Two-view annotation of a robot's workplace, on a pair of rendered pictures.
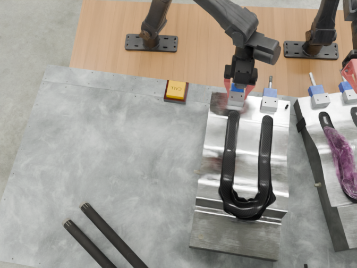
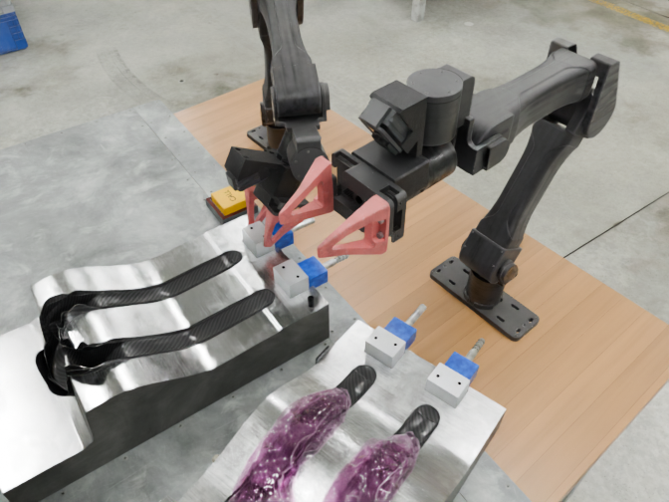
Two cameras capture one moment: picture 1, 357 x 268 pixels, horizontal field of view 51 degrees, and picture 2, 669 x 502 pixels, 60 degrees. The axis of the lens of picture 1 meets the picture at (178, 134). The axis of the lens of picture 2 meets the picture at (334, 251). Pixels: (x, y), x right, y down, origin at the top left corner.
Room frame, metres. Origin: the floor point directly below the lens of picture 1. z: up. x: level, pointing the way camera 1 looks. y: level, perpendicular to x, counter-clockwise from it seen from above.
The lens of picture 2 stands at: (0.12, -0.78, 1.59)
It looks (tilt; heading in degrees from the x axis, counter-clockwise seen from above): 45 degrees down; 43
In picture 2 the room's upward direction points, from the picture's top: straight up
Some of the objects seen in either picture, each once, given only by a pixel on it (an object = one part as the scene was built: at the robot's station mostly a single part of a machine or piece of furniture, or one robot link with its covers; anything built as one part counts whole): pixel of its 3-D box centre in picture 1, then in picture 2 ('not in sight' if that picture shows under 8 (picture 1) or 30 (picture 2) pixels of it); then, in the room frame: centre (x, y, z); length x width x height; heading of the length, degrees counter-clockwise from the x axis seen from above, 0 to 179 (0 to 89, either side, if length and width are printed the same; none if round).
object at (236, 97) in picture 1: (237, 88); (282, 233); (0.60, -0.20, 0.89); 0.13 x 0.05 x 0.05; 168
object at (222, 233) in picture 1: (242, 169); (148, 330); (0.32, -0.19, 0.87); 0.50 x 0.26 x 0.14; 168
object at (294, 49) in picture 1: (313, 44); (486, 283); (0.79, -0.51, 0.84); 0.20 x 0.07 x 0.08; 83
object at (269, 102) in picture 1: (269, 92); (316, 270); (0.58, -0.31, 0.89); 0.13 x 0.05 x 0.05; 168
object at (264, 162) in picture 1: (248, 160); (154, 310); (0.34, -0.21, 0.92); 0.35 x 0.16 x 0.09; 168
